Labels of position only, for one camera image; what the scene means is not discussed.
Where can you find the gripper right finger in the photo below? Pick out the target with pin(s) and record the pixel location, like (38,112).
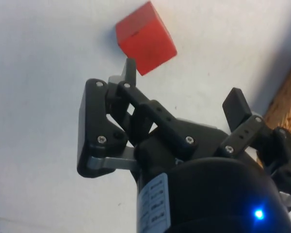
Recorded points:
(242,133)

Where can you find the red cube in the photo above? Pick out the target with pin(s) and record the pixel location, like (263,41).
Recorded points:
(148,41)

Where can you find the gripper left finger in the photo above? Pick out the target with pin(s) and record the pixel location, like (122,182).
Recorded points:
(97,121)

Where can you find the wicker basket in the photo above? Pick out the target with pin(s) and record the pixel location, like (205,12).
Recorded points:
(287,106)

